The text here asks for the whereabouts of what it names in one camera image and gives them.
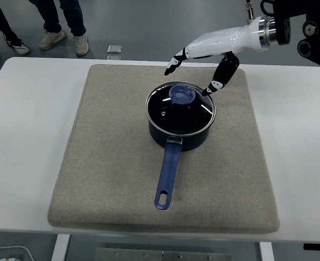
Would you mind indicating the black bar under table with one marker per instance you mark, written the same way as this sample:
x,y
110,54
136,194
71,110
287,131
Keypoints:
x,y
319,247

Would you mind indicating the grey metal plate with screws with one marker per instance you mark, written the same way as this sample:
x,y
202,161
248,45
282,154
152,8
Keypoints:
x,y
138,255

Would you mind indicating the white table leg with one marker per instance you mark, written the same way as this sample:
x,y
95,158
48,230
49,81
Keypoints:
x,y
60,248
266,253

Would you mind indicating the beige fabric mat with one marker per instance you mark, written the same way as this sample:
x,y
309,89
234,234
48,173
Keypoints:
x,y
108,163

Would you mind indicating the glass pot lid blue knob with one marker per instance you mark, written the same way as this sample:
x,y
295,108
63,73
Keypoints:
x,y
180,95

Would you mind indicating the white crumpled object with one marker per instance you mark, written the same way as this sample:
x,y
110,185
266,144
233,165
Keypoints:
x,y
9,259

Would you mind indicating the small silver floor plate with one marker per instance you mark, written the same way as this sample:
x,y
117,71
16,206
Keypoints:
x,y
114,49
113,57

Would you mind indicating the white rounded tray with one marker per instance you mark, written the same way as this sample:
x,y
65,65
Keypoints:
x,y
26,251

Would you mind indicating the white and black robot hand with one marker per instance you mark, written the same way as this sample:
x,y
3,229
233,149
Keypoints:
x,y
220,42

